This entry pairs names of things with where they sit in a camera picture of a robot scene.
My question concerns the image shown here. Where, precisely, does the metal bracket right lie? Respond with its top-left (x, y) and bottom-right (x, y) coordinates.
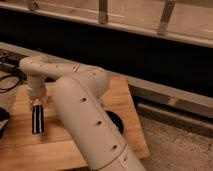
top-left (157, 0), bottom-right (176, 35)

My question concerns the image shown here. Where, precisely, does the dark object at left edge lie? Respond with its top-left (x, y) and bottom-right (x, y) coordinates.
top-left (0, 107), bottom-right (10, 139)

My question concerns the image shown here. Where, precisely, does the black cable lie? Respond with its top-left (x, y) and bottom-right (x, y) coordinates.
top-left (0, 73), bottom-right (24, 94)

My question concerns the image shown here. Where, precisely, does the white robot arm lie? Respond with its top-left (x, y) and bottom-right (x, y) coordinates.
top-left (19, 55), bottom-right (146, 171)

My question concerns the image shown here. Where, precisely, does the black round dish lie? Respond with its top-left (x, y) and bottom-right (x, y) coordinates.
top-left (106, 110), bottom-right (124, 134)

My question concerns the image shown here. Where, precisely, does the metal bracket middle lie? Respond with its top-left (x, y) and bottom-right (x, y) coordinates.
top-left (98, 0), bottom-right (108, 24)

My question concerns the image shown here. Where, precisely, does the metal bracket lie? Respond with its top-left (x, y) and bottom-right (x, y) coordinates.
top-left (98, 0), bottom-right (108, 24)
top-left (157, 0), bottom-right (176, 35)

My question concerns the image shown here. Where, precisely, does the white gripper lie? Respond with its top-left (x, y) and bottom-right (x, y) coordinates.
top-left (27, 87), bottom-right (47, 134)

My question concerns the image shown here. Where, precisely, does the wooden board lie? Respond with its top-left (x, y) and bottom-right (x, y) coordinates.
top-left (0, 76), bottom-right (150, 171)

